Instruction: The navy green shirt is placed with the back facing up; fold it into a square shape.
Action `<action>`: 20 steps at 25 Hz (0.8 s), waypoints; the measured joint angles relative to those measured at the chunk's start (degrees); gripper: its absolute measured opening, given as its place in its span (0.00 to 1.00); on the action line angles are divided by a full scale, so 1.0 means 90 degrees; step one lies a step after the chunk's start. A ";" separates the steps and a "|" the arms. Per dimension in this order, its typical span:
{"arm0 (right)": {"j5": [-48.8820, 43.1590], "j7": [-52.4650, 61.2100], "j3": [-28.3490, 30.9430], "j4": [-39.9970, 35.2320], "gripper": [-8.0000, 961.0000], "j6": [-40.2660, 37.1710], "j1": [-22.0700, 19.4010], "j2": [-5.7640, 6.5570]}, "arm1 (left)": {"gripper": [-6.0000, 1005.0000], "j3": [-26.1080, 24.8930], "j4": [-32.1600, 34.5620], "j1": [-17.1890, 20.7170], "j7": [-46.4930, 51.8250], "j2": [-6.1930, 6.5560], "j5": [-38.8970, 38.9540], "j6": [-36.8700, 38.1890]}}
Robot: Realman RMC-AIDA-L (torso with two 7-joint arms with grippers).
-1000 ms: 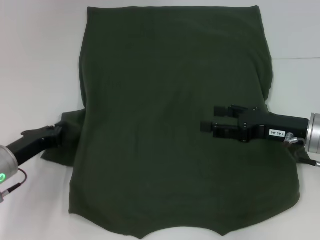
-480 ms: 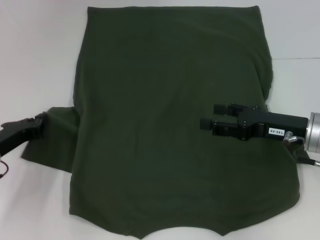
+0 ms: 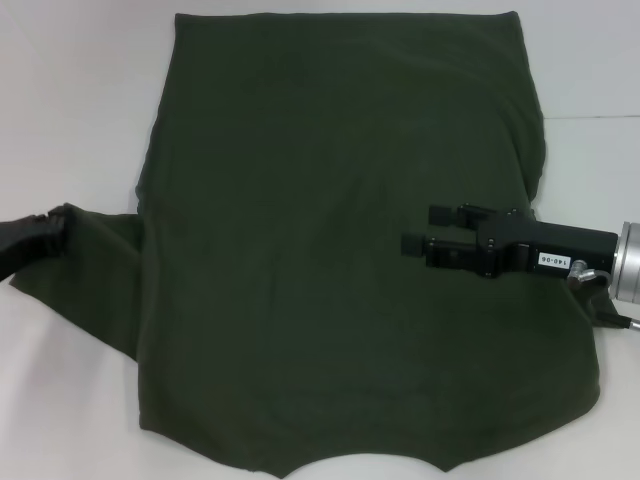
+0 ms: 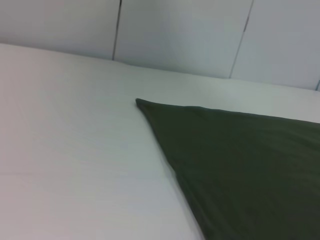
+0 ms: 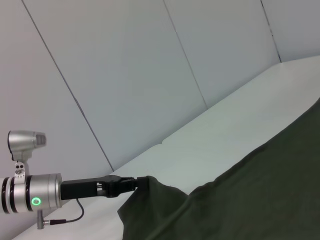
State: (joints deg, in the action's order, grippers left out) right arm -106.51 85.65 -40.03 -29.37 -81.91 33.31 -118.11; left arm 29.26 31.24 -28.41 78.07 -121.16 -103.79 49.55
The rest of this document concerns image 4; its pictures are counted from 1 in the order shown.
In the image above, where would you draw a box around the dark green shirt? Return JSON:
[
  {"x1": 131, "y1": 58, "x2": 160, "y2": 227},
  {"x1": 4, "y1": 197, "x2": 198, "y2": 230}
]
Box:
[{"x1": 135, "y1": 98, "x2": 320, "y2": 240}]

